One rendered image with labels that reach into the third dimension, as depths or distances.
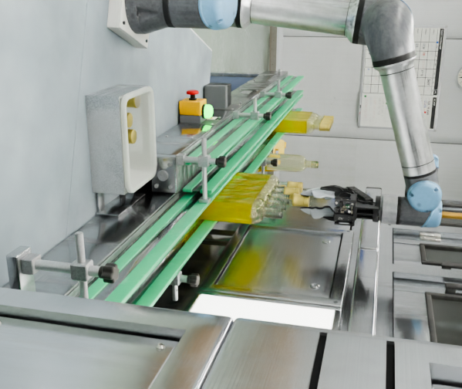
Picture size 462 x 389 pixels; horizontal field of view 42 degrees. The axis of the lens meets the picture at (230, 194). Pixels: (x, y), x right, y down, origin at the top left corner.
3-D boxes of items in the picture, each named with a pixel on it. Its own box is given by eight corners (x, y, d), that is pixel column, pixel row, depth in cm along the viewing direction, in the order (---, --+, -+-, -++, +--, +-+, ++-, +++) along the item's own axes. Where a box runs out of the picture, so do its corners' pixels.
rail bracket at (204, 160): (177, 201, 153) (224, 205, 150) (174, 136, 147) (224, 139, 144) (180, 197, 155) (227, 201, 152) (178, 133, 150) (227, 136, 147)
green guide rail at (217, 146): (181, 164, 154) (211, 167, 152) (181, 160, 154) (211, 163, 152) (288, 77, 315) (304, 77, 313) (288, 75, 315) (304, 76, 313)
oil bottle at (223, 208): (183, 218, 161) (262, 225, 156) (183, 199, 159) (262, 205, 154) (190, 211, 166) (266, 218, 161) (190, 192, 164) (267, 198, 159)
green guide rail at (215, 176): (182, 191, 156) (211, 194, 154) (182, 188, 156) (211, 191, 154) (288, 91, 317) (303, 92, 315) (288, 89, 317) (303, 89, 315)
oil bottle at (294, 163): (252, 169, 245) (317, 174, 239) (252, 157, 242) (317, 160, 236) (255, 164, 250) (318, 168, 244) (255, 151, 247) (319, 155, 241)
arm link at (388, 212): (397, 192, 161) (395, 221, 163) (379, 191, 162) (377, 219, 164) (398, 201, 154) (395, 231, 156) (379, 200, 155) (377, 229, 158)
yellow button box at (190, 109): (177, 123, 190) (200, 123, 188) (177, 99, 187) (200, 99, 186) (184, 118, 196) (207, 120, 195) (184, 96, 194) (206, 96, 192)
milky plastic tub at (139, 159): (94, 193, 136) (129, 196, 134) (86, 94, 129) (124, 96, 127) (125, 172, 152) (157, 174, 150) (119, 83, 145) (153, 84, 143)
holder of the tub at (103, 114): (94, 214, 138) (126, 218, 136) (85, 95, 129) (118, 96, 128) (124, 192, 154) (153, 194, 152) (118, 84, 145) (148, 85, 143)
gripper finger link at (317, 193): (300, 189, 160) (335, 197, 158) (303, 182, 165) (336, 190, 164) (298, 200, 161) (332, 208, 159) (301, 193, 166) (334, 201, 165)
